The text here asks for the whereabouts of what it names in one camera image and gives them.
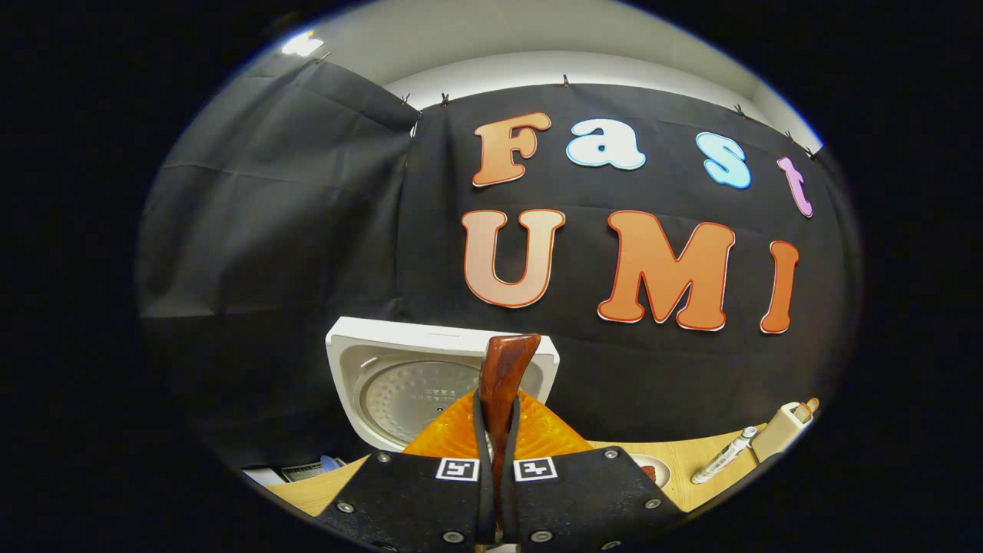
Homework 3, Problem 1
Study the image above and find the brown wooden spoon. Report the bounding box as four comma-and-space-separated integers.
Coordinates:
478, 333, 542, 538

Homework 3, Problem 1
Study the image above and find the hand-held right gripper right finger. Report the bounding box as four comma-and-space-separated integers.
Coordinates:
503, 390, 684, 550

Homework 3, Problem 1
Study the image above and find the white round plate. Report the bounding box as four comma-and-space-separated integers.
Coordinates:
630, 453, 670, 490

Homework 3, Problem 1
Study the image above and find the white toaster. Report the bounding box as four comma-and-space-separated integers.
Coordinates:
750, 401, 815, 463

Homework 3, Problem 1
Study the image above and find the grey keypad device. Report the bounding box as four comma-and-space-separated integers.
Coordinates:
280, 457, 343, 482

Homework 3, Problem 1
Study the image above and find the white green drink bottle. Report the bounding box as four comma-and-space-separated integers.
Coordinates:
690, 426, 759, 485

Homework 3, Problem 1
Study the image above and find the white rice cooker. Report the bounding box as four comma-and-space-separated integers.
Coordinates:
325, 316, 561, 452

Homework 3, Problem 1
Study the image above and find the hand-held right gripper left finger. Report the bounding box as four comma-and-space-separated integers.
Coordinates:
315, 388, 494, 550

